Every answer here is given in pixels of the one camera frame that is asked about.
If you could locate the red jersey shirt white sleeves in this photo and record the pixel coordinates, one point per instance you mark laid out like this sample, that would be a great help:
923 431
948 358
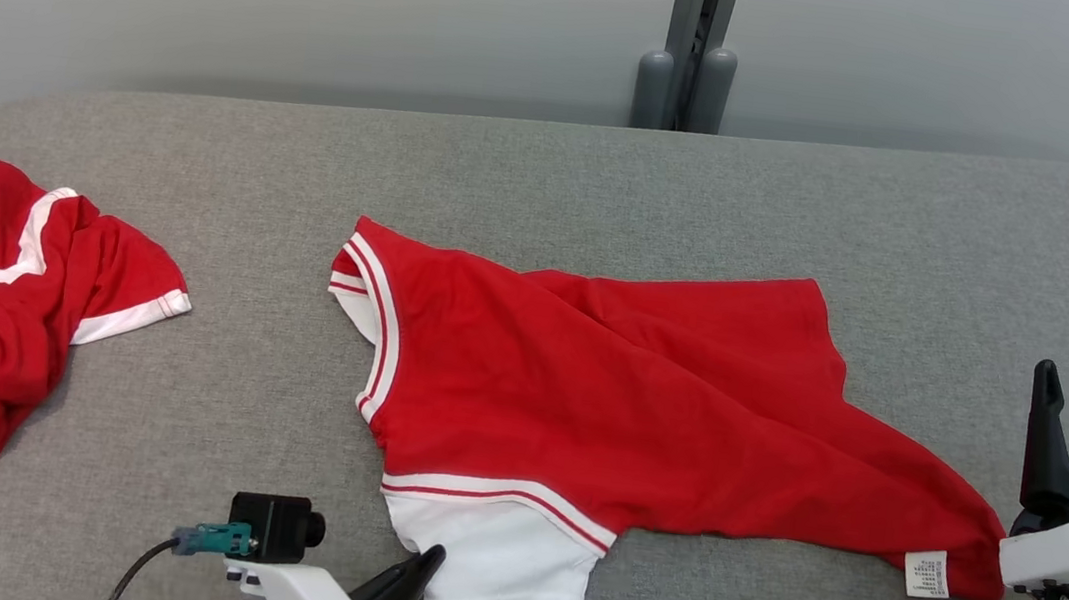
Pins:
634 402

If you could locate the grey cylindrical partition foot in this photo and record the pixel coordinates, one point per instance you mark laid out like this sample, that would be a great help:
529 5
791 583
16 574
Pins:
715 94
652 92

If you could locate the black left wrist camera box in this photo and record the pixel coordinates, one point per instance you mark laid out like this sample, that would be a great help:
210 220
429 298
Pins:
272 524

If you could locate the grey partition post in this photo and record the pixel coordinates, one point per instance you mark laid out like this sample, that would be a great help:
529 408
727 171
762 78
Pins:
690 16

